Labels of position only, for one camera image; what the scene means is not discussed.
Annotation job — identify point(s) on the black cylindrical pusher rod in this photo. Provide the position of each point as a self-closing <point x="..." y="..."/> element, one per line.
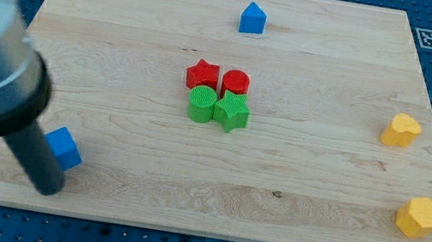
<point x="32" y="151"/>

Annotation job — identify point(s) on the blue cube block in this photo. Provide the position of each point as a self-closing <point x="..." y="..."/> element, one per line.
<point x="64" y="148"/>

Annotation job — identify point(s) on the wooden board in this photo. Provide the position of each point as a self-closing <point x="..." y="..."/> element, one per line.
<point x="326" y="78"/>

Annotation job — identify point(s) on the green cylinder block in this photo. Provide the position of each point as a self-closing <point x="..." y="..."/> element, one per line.
<point x="201" y="105"/>

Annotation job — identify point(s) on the red star block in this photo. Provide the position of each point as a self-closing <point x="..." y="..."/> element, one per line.
<point x="202" y="73"/>

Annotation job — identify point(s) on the green star block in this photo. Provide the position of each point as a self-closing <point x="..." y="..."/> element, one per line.
<point x="232" y="112"/>

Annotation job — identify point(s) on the red cylinder block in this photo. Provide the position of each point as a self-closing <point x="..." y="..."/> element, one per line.
<point x="235" y="81"/>

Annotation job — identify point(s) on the blue triangular prism block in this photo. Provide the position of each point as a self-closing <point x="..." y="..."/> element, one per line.
<point x="252" y="19"/>

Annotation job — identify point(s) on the yellow heart block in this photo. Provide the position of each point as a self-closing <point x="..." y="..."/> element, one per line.
<point x="401" y="131"/>

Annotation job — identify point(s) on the yellow hexagon block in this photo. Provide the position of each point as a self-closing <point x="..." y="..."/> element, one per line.
<point x="414" y="219"/>

